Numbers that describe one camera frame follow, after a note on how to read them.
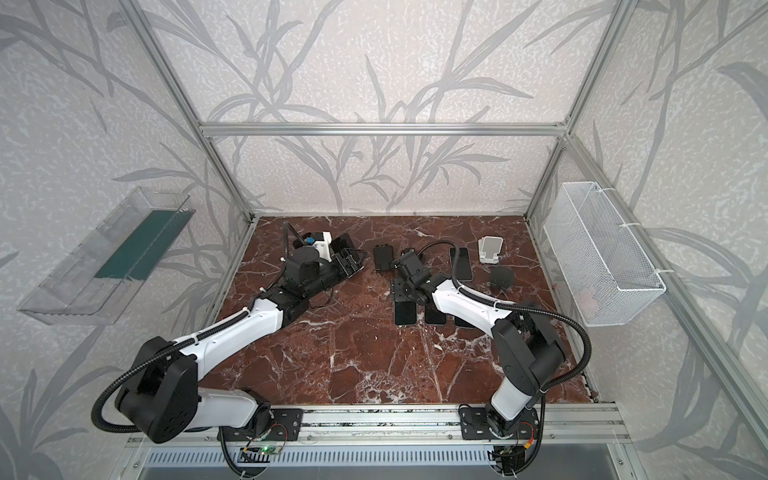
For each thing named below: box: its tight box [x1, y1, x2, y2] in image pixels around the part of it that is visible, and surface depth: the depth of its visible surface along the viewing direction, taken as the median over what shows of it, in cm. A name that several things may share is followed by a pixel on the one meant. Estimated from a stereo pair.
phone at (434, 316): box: [425, 306, 447, 324], surface depth 93 cm
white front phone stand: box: [478, 236, 504, 264], surface depth 107 cm
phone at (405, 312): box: [395, 301, 417, 325], surface depth 90 cm
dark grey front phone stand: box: [489, 265, 514, 289], surface depth 105 cm
